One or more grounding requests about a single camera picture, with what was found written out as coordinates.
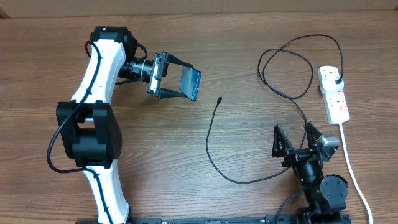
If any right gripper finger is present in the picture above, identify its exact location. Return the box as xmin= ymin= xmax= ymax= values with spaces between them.
xmin=305 ymin=122 xmax=322 ymax=149
xmin=272 ymin=125 xmax=294 ymax=157

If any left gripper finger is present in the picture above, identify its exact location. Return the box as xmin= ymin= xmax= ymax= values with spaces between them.
xmin=163 ymin=52 xmax=193 ymax=68
xmin=157 ymin=88 xmax=187 ymax=100

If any blue Galaxy smartphone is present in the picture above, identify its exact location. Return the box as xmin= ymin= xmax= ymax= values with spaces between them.
xmin=180 ymin=67 xmax=201 ymax=101

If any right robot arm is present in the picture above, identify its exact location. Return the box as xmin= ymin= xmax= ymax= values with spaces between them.
xmin=265 ymin=123 xmax=351 ymax=224

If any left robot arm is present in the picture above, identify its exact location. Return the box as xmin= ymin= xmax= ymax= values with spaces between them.
xmin=54 ymin=26 xmax=201 ymax=223

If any white charger plug adapter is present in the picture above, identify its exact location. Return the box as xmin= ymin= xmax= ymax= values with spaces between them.
xmin=320 ymin=77 xmax=345 ymax=94

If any white power strip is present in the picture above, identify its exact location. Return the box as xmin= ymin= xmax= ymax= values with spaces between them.
xmin=318 ymin=65 xmax=350 ymax=125

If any white power strip cord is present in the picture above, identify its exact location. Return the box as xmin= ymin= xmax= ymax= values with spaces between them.
xmin=338 ymin=123 xmax=374 ymax=224

